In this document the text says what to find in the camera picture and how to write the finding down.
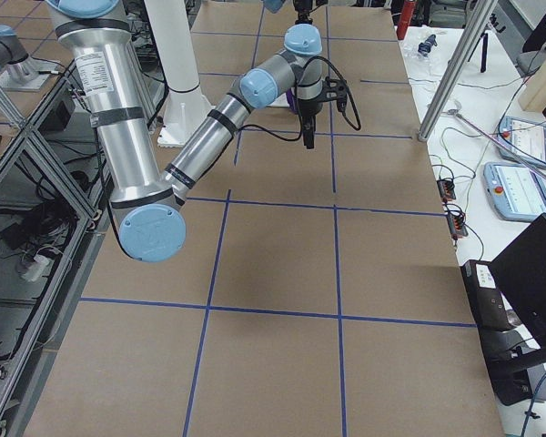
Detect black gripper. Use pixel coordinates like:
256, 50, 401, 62
292, 0, 314, 24
298, 98, 322, 149

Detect purple towel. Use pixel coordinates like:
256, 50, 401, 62
286, 89, 298, 114

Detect red cylinder bottle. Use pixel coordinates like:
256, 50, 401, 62
396, 0, 417, 41

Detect folded blue umbrella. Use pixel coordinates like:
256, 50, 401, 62
418, 34, 438, 56

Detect metal reacher grabber tool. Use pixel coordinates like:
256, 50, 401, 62
444, 100, 546, 188

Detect far orange connector block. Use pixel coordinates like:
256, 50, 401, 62
437, 178, 456, 203

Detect orange connector block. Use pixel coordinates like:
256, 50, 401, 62
437, 178, 456, 203
446, 210, 469, 240

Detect near orange connector block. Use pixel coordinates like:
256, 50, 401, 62
446, 210, 469, 240

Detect far teach pendant tablet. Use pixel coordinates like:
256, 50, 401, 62
497, 116, 546, 168

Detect teach pendant tablet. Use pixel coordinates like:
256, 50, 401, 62
497, 116, 546, 168
483, 162, 546, 223

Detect near teach pendant tablet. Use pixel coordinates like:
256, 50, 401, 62
483, 162, 546, 223

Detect black monitor on stand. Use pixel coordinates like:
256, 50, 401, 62
460, 213, 546, 405

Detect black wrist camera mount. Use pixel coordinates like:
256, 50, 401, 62
319, 76, 349, 114

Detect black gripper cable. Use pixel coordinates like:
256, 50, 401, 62
236, 56, 362, 142

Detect white camera pillar with base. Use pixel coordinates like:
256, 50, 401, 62
145, 0, 213, 147

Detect aluminium frame post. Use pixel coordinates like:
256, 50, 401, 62
418, 0, 498, 142

